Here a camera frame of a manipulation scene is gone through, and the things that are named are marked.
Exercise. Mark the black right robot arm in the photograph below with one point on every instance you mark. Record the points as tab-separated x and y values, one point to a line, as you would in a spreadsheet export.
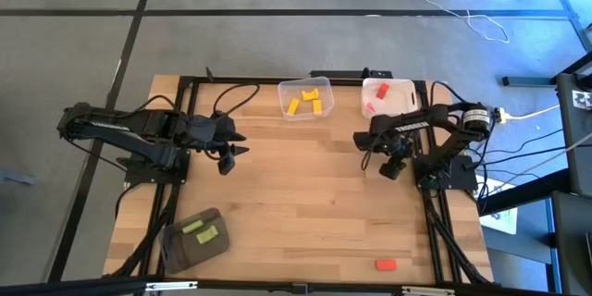
444	125

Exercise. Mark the grey floor tape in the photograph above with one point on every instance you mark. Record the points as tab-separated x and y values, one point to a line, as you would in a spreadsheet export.
16	177

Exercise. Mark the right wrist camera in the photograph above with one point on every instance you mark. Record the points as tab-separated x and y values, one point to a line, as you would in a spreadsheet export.
393	168

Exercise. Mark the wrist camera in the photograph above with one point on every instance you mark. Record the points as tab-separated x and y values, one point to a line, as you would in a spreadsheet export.
226	164
393	168

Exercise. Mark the red cuboid block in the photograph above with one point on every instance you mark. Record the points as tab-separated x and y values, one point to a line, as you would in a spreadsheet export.
382	90

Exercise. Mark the white plastic bin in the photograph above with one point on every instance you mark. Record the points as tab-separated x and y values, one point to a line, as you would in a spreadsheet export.
398	97

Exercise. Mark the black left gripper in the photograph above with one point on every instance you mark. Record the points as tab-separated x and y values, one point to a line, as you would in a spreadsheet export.
203	131

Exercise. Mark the white paper sheet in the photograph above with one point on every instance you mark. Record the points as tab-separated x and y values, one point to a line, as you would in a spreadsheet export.
501	217

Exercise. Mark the yellow arch block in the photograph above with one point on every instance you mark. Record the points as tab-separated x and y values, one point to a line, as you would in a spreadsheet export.
310	95

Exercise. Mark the green block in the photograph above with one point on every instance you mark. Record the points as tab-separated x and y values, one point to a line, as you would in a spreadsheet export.
193	226
207	235

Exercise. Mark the black side table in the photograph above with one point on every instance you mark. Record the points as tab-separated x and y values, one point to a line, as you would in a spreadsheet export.
573	148

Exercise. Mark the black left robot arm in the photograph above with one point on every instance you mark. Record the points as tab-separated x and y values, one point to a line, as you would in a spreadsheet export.
120	129

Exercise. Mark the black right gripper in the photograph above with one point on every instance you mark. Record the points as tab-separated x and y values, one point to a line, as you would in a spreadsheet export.
388	144

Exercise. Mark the white fiducial tag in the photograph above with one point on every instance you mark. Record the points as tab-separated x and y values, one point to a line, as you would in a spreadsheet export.
582	100

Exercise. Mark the grey translucent plastic bin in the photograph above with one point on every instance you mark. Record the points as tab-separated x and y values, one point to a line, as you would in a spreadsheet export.
194	254

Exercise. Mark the black floor beam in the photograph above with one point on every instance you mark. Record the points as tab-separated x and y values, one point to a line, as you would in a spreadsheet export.
527	81

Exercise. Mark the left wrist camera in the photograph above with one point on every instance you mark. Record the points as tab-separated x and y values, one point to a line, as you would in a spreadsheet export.
226	164

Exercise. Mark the white power plug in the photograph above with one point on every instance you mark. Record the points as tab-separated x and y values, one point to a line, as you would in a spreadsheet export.
501	115

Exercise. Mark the clear plastic bin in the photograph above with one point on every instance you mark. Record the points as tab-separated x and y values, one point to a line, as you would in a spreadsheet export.
324	88

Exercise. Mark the black power strip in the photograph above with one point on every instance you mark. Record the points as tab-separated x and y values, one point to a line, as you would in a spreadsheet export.
351	74

